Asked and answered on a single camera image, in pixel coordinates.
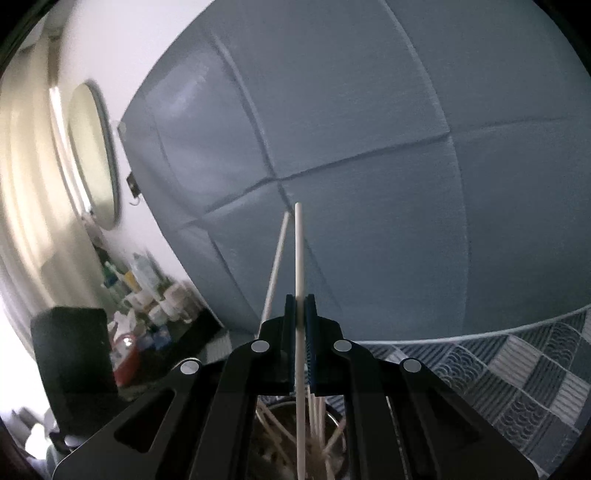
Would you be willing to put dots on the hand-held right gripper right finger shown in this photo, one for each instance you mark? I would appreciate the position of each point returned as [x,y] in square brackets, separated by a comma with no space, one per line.
[311,346]

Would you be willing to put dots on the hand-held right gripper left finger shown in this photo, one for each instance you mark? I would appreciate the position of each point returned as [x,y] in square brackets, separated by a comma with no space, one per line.
[289,341]

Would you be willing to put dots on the white chopstick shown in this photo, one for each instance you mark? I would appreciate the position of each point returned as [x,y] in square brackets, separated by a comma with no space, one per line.
[299,258]

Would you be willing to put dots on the bunch of wooden chopsticks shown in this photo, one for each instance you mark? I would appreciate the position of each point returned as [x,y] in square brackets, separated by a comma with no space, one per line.
[277,258]

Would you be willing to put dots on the black metal-rimmed utensil holder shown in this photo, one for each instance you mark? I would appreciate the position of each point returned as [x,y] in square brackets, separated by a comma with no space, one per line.
[277,461]

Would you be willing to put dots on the cluster of toiletry bottles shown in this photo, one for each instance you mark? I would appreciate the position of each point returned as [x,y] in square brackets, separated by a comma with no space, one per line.
[143,277]

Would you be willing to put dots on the red container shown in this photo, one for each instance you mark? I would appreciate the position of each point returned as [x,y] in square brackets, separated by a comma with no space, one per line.
[125,364]

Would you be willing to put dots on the blue patterned tablecloth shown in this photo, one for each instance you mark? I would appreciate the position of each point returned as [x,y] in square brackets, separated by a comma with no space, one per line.
[508,383]

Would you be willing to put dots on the grey padded headboard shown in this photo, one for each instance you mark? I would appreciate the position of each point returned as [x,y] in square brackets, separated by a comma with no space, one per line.
[369,138]

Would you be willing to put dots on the black rectangular block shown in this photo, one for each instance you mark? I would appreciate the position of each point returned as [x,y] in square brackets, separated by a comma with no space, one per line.
[74,360]

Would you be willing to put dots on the beige curtain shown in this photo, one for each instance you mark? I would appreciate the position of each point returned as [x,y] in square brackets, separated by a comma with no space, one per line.
[27,207]

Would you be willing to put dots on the small dark wall hook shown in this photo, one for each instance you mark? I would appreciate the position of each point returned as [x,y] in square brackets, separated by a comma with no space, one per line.
[134,184]

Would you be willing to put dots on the round wall mirror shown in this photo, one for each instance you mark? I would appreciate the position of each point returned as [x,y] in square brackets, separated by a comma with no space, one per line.
[90,152]

